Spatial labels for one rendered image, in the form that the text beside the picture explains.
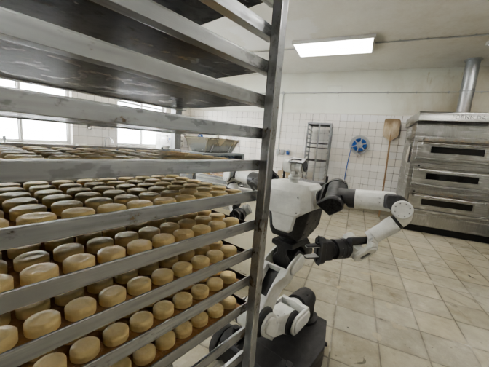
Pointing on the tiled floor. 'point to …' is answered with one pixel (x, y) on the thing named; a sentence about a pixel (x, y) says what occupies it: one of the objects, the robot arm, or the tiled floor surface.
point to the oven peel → (391, 129)
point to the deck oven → (447, 174)
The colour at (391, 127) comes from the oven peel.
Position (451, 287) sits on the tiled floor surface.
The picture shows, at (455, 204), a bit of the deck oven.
